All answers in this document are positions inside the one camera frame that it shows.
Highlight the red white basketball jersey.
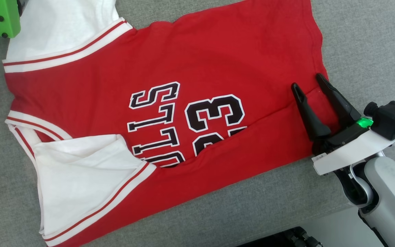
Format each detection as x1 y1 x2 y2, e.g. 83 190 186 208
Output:
3 0 339 247

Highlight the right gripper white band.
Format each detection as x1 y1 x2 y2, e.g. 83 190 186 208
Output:
290 73 395 176

